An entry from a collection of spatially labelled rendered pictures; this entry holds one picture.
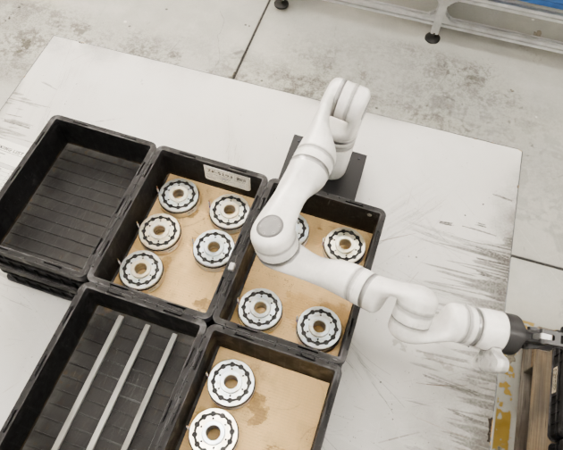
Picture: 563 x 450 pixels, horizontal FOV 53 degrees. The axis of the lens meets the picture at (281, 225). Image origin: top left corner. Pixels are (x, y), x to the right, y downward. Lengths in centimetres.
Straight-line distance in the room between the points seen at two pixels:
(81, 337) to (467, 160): 120
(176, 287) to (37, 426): 42
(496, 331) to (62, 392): 91
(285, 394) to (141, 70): 119
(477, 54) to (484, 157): 143
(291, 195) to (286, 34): 204
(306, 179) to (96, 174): 64
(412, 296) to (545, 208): 179
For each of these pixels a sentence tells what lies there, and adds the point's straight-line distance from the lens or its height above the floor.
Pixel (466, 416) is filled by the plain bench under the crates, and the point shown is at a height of 70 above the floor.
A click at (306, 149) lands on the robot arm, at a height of 111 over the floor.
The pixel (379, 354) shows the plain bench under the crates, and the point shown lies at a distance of 148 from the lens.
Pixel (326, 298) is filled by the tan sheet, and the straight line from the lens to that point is 137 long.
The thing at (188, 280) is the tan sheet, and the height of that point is 83.
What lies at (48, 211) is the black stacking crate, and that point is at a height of 83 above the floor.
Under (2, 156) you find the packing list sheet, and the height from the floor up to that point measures 70.
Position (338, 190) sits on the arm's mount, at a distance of 159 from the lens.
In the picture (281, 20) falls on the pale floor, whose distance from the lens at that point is 321.
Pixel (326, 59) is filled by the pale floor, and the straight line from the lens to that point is 302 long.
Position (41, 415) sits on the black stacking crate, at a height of 83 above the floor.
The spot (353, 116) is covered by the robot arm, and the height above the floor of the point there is 107.
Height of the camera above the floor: 210
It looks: 61 degrees down
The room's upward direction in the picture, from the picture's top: 3 degrees clockwise
